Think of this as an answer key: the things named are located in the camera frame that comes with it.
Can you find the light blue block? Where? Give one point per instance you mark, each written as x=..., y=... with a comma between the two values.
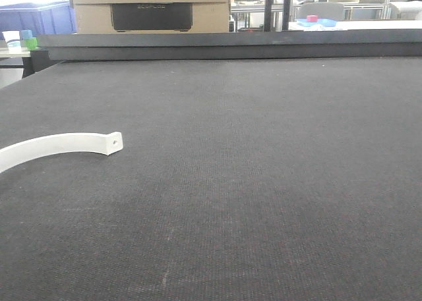
x=26, y=34

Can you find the cardboard box with black label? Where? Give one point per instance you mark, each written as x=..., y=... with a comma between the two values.
x=151, y=16

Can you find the blue storage bin background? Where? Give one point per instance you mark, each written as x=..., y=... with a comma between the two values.
x=40, y=18

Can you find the grey office chair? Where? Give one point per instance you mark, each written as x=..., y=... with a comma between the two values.
x=330, y=10

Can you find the dark table edge rail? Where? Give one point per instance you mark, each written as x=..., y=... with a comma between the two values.
x=233, y=46

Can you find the green plastic cup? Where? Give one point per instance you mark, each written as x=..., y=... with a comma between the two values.
x=30, y=43

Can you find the blue tray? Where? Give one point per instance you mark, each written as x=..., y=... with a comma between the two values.
x=325, y=22

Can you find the white curved plastic bracket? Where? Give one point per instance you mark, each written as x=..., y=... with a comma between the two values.
x=16, y=154

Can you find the red cube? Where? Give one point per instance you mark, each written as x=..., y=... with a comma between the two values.
x=312, y=18

